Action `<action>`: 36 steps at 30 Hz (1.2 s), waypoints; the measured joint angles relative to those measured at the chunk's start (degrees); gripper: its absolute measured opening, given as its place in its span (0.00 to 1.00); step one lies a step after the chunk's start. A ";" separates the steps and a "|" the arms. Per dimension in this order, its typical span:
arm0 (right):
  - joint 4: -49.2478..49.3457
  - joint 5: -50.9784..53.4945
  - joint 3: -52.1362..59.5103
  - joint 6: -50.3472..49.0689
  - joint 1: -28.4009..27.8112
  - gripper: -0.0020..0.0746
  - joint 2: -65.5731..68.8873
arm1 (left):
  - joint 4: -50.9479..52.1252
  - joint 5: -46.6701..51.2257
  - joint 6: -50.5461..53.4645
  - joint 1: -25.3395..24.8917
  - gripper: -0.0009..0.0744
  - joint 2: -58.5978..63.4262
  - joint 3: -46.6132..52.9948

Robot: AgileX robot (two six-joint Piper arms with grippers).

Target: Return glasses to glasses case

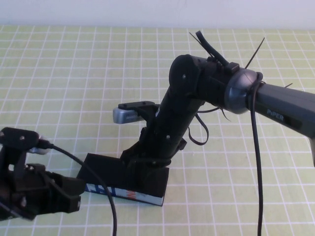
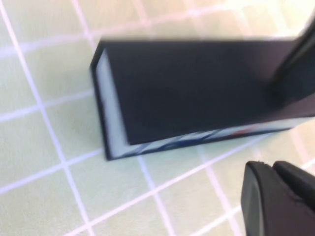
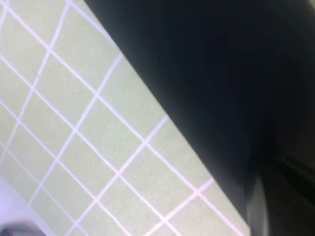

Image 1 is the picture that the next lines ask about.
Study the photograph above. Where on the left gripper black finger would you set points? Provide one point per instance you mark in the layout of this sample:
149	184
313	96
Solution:
70	204
72	185

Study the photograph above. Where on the black left camera mount bracket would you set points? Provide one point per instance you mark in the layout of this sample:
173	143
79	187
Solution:
14	162

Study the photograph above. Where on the black glasses case printed front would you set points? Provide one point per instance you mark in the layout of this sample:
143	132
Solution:
103	169

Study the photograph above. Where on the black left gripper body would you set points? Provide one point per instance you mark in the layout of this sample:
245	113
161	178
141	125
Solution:
32	191

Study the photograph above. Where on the right wrist camera black silver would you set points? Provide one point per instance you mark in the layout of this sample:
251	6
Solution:
125	115

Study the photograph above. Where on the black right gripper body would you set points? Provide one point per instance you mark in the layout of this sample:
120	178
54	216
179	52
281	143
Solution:
152	157

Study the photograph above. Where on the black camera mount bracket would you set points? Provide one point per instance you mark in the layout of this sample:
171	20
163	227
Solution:
14	162
150	115

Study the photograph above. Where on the black right camera mount bracket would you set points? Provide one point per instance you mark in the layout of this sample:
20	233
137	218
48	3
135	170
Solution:
150	115

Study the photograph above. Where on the wrist camera black silver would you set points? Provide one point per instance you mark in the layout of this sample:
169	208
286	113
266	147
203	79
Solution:
125	115
19	136

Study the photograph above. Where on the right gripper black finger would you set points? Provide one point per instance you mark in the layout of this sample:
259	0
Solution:
136	178

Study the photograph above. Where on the left wrist camera black silver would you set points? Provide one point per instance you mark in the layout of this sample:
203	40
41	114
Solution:
19	136

